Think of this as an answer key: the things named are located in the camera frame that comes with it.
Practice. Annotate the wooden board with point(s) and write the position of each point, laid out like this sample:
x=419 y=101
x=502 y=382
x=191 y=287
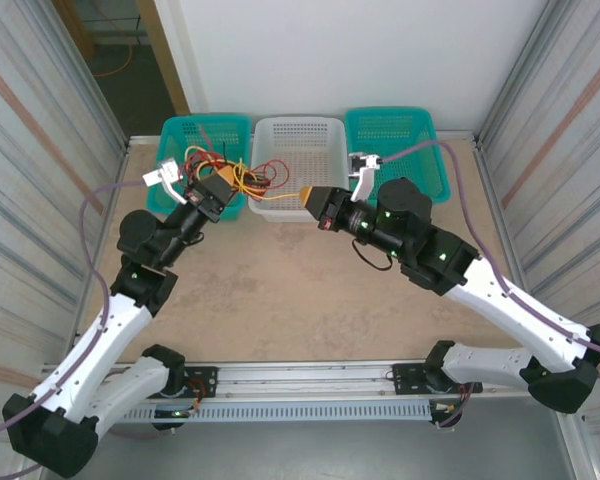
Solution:
x=80 y=30

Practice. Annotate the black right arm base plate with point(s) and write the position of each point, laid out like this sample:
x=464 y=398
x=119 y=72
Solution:
x=407 y=372

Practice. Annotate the wooden door frame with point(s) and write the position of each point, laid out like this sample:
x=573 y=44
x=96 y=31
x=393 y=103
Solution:
x=165 y=60

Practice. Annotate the white plastic basket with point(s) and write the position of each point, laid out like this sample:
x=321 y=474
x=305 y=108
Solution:
x=305 y=135

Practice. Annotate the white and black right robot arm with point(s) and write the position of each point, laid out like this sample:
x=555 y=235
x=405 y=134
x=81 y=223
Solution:
x=510 y=310

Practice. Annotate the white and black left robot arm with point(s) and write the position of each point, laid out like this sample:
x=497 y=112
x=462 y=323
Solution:
x=105 y=340

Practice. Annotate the teal plastic basket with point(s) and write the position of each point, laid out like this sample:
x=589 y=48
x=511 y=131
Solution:
x=405 y=130
x=230 y=130

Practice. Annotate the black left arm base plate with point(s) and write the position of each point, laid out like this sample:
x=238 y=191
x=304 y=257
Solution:
x=205 y=375

